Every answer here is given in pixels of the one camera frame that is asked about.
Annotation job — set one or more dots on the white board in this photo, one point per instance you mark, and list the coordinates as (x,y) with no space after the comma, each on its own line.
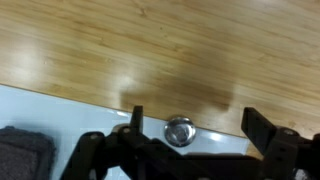
(50,110)

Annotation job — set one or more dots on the black board eraser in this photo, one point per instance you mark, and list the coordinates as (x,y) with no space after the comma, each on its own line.
(23,155)

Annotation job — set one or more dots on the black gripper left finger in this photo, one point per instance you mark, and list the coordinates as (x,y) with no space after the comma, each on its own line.
(110,146)

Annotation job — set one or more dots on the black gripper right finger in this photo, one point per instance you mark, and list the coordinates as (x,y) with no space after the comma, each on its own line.
(266,136)

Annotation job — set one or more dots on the small round silver object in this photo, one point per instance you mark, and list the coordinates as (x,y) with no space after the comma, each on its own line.
(180,131)

